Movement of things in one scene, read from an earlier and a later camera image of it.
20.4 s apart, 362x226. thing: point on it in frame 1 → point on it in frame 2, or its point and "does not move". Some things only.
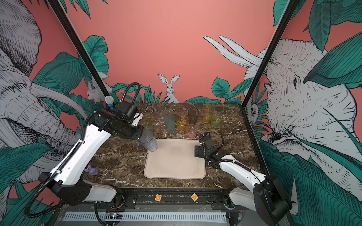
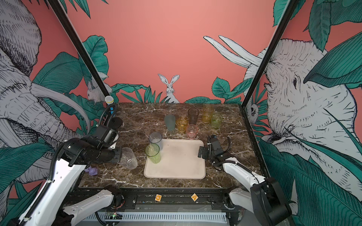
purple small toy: [92, 171] does not move
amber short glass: [182, 122] does not move
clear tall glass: [160, 109] → [127, 159]
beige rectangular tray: [174, 158] does not move
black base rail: [195, 199] does not move
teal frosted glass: [170, 121] does not move
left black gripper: [140, 129] → [118, 156]
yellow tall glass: [207, 109] does not move
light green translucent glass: [146, 123] → [152, 151]
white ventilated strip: [131, 216] does not move
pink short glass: [191, 130] does not move
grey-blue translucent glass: [147, 139] → [156, 137]
